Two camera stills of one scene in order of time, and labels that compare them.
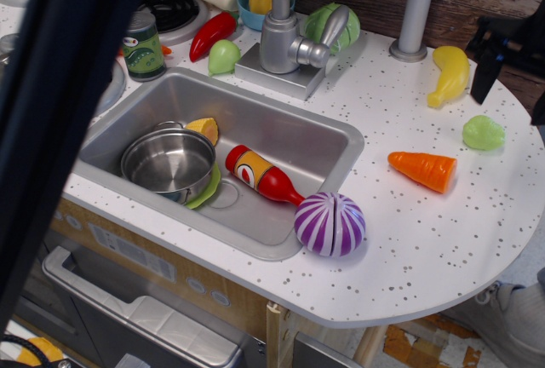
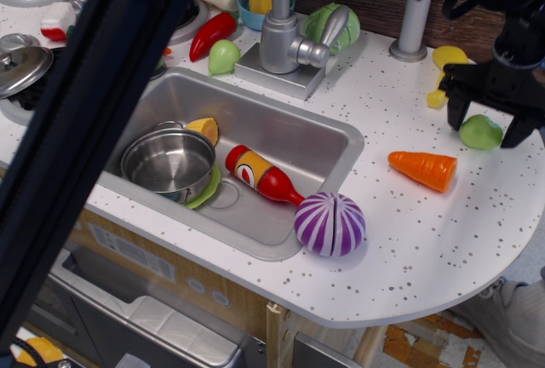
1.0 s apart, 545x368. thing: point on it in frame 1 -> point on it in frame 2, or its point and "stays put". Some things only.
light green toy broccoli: [484, 133] stays put
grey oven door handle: [146, 314] stays put
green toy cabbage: [317, 19] stays put
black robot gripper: [514, 41] -> [514, 77]
